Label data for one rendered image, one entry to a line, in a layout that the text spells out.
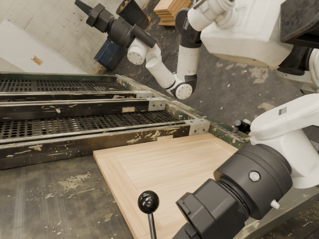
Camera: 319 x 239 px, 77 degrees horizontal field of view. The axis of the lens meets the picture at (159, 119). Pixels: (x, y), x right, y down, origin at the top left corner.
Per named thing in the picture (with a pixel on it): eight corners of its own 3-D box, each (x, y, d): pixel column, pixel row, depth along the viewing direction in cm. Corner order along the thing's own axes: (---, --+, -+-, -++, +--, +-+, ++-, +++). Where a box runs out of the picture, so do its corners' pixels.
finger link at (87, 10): (77, -5, 67) (94, 8, 69) (74, 4, 69) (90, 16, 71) (76, -4, 66) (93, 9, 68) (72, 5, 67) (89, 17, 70)
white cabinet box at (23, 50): (107, 88, 450) (4, 18, 324) (91, 109, 451) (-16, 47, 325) (100, 82, 498) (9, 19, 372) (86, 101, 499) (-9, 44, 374)
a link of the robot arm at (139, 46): (121, 33, 80) (145, 50, 84) (111, 51, 75) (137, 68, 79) (134, 13, 71) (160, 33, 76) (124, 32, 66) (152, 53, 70)
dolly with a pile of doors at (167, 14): (196, 6, 357) (183, -13, 332) (178, 31, 358) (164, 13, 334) (177, 8, 405) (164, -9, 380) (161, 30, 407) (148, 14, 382)
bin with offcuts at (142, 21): (154, 17, 463) (134, -7, 423) (141, 35, 465) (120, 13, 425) (145, 17, 504) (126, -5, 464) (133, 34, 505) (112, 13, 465)
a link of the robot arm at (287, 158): (300, 220, 27) (346, 167, 30) (257, 156, 26) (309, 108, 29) (245, 196, 38) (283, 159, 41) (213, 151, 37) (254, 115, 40)
